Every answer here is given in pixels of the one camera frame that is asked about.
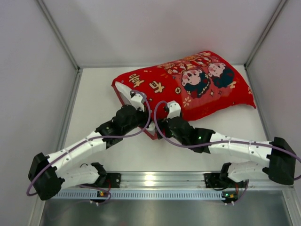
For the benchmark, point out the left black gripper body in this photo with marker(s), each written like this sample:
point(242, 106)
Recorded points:
point(146, 117)

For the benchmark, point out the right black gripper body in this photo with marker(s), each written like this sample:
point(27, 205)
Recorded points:
point(161, 128)

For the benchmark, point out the white pillow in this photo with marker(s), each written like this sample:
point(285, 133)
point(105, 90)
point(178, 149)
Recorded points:
point(123, 93)

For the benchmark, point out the red printed pillowcase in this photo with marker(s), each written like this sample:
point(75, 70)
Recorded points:
point(201, 84)

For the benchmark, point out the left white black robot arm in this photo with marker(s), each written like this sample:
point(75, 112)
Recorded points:
point(49, 174)

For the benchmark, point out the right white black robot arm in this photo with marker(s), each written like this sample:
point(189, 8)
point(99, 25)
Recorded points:
point(274, 160)

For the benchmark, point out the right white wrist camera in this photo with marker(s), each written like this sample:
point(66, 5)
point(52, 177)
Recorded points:
point(174, 110)

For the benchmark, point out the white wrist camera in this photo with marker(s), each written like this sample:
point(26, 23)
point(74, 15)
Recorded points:
point(174, 110)
point(137, 100)

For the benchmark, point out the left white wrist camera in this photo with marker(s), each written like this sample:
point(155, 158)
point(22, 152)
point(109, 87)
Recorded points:
point(137, 100)

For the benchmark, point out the aluminium mounting rail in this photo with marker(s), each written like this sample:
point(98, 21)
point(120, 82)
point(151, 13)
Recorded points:
point(164, 180)

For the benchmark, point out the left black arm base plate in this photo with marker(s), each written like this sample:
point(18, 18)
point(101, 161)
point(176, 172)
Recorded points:
point(112, 180)

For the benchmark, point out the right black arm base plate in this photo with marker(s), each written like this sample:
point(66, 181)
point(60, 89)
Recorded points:
point(218, 182)

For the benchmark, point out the slotted grey cable duct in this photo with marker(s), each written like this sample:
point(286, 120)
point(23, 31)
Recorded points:
point(80, 194)

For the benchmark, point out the left aluminium frame post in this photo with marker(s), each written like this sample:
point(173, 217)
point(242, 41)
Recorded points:
point(55, 29)

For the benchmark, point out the aluminium frame post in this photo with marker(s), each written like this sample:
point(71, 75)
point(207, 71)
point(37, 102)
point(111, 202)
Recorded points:
point(55, 29)
point(265, 32)

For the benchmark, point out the right aluminium frame post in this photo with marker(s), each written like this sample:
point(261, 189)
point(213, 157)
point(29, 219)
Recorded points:
point(265, 32)

